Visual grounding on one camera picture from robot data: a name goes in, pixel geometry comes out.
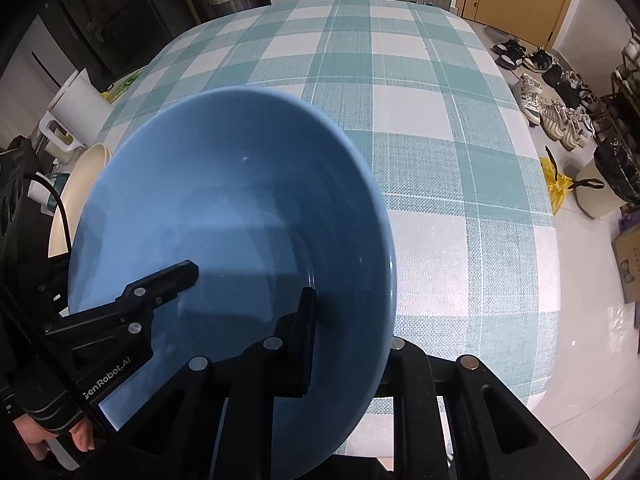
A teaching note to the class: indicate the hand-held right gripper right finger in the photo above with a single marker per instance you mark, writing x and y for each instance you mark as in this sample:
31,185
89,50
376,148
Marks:
405,360

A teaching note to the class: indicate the black bag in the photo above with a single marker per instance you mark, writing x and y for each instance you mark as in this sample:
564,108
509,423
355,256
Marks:
20,200

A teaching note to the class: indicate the person's left forearm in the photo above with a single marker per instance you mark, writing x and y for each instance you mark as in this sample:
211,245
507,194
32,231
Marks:
40,405

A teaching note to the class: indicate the printed cardboard box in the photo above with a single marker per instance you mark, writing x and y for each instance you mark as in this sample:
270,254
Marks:
627,265

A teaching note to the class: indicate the beige ridged plate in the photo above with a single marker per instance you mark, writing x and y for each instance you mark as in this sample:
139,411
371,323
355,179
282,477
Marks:
82,180

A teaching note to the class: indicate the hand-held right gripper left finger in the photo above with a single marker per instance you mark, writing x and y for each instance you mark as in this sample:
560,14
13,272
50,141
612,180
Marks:
304,350

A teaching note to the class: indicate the white electric kettle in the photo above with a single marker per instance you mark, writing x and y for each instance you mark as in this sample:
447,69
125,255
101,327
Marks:
80,105

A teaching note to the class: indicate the person's left hand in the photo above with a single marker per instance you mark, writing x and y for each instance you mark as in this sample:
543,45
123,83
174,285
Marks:
40,435

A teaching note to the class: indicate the beige bin with black bag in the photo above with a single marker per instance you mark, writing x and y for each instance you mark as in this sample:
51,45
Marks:
600,202

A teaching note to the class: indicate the green packet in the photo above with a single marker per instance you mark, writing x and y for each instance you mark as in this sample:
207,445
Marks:
120,89

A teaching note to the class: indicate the row of shoes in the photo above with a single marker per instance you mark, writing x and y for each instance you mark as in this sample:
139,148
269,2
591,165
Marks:
555,115

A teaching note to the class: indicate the yellow plastic bag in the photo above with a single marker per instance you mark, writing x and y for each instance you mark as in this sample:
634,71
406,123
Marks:
557,190

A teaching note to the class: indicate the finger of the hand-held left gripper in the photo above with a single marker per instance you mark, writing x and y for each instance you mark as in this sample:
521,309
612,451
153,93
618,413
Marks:
165,280

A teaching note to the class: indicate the purple carton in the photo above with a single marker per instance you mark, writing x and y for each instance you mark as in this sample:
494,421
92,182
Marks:
631,221

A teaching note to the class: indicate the wooden door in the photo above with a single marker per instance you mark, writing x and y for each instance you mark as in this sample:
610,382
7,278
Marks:
520,0

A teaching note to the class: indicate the shelf rack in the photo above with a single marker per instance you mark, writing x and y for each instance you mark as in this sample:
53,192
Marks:
627,85

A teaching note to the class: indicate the blue bowl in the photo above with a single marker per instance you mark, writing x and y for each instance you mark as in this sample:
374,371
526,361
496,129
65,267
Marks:
240,200

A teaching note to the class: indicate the teal lidded food container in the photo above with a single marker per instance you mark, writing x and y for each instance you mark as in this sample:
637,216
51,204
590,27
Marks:
51,203

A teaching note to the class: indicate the black fridge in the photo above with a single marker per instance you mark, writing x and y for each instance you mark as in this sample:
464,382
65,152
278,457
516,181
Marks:
115,20

